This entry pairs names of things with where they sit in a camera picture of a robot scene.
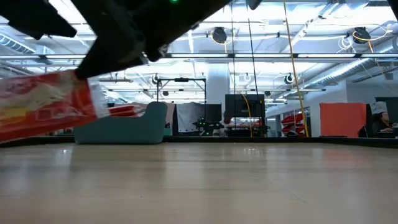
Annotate person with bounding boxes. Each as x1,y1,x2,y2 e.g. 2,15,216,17
358,111,396,138

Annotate thin yellow cable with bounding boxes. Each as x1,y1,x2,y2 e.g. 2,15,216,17
241,92,253,138

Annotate red stacked bins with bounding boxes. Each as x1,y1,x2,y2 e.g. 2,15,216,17
280,112,305,135

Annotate thick yellow hanging cable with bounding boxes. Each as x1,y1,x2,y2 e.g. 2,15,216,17
282,0,310,138

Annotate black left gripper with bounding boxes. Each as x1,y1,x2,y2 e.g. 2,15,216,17
0,0,78,40

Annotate distant dark equipment table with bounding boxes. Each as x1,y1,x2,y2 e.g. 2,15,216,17
225,123,269,138

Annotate teal plastic basket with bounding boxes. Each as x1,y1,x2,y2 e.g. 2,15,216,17
73,101,169,144

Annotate black tall stand frame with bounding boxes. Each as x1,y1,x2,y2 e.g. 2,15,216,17
156,77,207,103

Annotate thin black hanging cable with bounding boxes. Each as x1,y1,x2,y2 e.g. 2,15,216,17
247,17,261,100
229,1,236,138

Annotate black upright panel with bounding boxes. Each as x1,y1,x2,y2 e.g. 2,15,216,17
203,104,223,125

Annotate white patterned board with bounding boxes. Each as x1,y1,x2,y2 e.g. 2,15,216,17
369,101,389,115

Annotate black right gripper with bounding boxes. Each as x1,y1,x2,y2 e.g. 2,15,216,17
72,0,233,80

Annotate orange fabric panel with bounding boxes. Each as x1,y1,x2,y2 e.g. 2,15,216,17
319,102,368,138

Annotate black table frame rail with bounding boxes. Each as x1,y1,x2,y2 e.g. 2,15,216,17
0,135,398,147

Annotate white round pillar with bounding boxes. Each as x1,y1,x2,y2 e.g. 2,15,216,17
206,63,231,105

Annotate silver ceiling duct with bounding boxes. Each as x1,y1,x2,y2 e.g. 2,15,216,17
310,57,398,91

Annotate white fabric panel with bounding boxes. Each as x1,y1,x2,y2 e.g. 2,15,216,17
176,102,206,133

